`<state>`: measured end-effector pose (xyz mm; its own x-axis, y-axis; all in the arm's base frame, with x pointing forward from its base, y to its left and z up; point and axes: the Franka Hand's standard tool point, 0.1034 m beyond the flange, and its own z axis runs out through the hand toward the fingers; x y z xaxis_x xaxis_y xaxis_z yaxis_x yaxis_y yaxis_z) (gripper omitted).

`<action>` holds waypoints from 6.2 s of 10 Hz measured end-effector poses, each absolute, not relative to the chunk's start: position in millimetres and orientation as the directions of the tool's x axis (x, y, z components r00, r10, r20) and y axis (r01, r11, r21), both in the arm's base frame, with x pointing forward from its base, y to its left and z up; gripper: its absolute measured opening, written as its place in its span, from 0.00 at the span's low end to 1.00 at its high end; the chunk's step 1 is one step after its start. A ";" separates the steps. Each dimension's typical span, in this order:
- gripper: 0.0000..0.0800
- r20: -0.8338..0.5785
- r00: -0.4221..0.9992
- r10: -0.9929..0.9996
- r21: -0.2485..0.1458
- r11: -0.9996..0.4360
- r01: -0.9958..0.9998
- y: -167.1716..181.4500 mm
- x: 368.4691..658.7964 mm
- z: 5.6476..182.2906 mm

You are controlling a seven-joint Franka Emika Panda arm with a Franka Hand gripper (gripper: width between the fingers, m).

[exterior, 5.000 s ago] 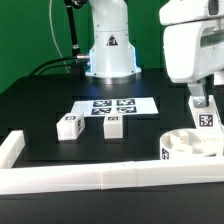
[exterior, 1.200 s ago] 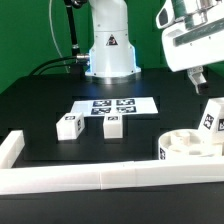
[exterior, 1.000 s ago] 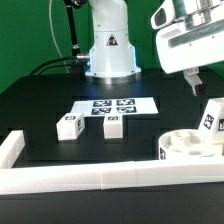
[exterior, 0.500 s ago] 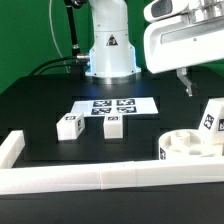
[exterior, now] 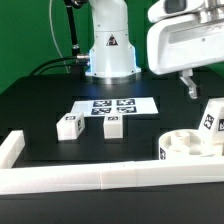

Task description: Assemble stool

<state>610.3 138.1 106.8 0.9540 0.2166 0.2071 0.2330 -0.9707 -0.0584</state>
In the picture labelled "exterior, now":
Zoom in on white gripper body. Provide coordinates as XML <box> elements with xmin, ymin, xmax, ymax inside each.
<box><xmin>147</xmin><ymin>0</ymin><xmax>224</xmax><ymax>75</ymax></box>

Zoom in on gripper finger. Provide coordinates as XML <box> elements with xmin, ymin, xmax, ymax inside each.
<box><xmin>179</xmin><ymin>69</ymin><xmax>198</xmax><ymax>99</ymax></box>

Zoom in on white round stool seat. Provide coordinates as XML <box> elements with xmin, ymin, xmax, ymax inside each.
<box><xmin>158</xmin><ymin>129</ymin><xmax>224</xmax><ymax>160</ymax></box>

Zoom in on white marker tag sheet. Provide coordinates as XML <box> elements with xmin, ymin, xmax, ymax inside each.
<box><xmin>71</xmin><ymin>97</ymin><xmax>158</xmax><ymax>117</ymax></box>

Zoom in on white U-shaped fence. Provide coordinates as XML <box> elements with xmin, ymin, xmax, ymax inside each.
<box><xmin>0</xmin><ymin>130</ymin><xmax>224</xmax><ymax>195</ymax></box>

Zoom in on black cable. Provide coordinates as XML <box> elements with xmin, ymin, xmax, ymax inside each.
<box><xmin>38</xmin><ymin>62</ymin><xmax>88</xmax><ymax>76</ymax></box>
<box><xmin>28</xmin><ymin>55</ymin><xmax>90</xmax><ymax>76</ymax></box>

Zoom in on white cable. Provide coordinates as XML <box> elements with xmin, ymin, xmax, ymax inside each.
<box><xmin>48</xmin><ymin>0</ymin><xmax>71</xmax><ymax>74</ymax></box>

